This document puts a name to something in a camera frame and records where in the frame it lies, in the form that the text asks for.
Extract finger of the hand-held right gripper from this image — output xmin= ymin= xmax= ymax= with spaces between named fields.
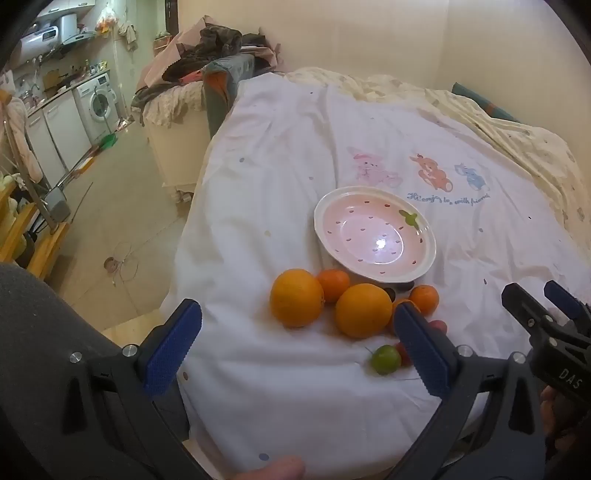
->
xmin=501 ymin=282 xmax=561 ymax=340
xmin=543 ymin=280 xmax=591 ymax=324

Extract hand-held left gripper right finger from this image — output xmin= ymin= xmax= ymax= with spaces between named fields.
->
xmin=385 ymin=301 xmax=550 ymax=480

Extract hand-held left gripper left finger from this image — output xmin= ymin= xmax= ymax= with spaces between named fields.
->
xmin=55 ymin=299 xmax=211 ymax=480

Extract small tangerine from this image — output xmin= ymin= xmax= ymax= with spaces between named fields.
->
xmin=390 ymin=298 xmax=420 ymax=334
xmin=409 ymin=285 xmax=439 ymax=316
xmin=316 ymin=268 xmax=352 ymax=304

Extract large orange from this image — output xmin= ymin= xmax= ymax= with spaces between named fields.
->
xmin=335 ymin=283 xmax=393 ymax=339
xmin=270 ymin=269 xmax=325 ymax=328

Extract pink strawberry print plate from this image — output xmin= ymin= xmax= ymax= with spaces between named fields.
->
xmin=314 ymin=186 xmax=437 ymax=283

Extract person's right hand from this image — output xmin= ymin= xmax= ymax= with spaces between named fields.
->
xmin=539 ymin=384 xmax=591 ymax=444

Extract person's left hand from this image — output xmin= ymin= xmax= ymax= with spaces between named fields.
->
xmin=228 ymin=456 xmax=306 ymax=480

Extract green cherry tomato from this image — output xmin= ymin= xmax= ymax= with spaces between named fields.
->
xmin=370 ymin=345 xmax=402 ymax=376

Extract pale yellow patterned quilt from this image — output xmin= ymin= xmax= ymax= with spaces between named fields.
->
xmin=284 ymin=67 xmax=591 ymax=241

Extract grey dustpan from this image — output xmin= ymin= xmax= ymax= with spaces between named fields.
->
xmin=44 ymin=187 xmax=72 ymax=227

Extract wooden chair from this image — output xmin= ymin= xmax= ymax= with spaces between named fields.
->
xmin=0 ymin=182 xmax=70 ymax=280

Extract white printed blanket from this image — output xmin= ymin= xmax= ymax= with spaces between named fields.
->
xmin=159 ymin=74 xmax=591 ymax=480

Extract teal cushion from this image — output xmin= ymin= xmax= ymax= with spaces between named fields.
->
xmin=451 ymin=82 xmax=520 ymax=123

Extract pale yellow cloth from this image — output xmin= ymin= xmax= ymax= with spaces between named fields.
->
xmin=0 ymin=173 xmax=21 ymax=213

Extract floral sheet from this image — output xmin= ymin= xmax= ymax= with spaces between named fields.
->
xmin=139 ymin=80 xmax=208 ymax=127

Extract white kitchen cabinets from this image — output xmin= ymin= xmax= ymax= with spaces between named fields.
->
xmin=25 ymin=90 xmax=93 ymax=185

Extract white washing machine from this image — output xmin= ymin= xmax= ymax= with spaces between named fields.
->
xmin=74 ymin=71 xmax=120 ymax=141

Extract pale hanging garment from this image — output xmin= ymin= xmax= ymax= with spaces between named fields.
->
xmin=0 ymin=90 xmax=42 ymax=185

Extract grey and orange pillow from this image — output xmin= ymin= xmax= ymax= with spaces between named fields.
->
xmin=203 ymin=54 xmax=256 ymax=139

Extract pile of dark clothes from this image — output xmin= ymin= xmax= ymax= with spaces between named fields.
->
xmin=131 ymin=16 xmax=282 ymax=100

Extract hanging beige towel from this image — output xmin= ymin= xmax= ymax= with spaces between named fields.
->
xmin=119 ymin=21 xmax=138 ymax=51

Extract silver water heater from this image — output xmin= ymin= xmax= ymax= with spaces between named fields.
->
xmin=9 ymin=25 xmax=61 ymax=68

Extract thin wire loop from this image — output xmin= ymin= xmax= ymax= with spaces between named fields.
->
xmin=104 ymin=242 xmax=139 ymax=282

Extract white small bed frame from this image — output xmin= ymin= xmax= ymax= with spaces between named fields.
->
xmin=145 ymin=111 xmax=213 ymax=201

